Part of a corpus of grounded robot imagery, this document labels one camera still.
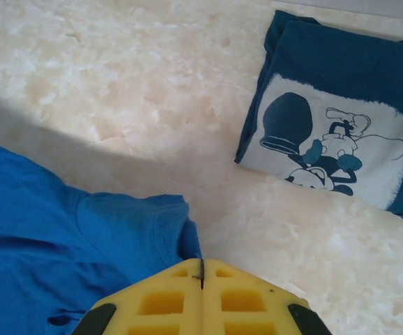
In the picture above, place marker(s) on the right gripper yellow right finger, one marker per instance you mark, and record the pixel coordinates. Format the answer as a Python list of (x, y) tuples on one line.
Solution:
[(243, 300)]

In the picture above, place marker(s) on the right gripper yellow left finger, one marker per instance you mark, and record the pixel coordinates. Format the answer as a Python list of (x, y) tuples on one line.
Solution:
[(166, 300)]

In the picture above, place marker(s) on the bright blue t-shirt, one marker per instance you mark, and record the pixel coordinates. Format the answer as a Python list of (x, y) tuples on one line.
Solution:
[(48, 227)]

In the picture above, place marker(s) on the folded dark blue printed t-shirt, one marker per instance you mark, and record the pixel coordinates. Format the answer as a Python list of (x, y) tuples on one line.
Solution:
[(344, 70)]

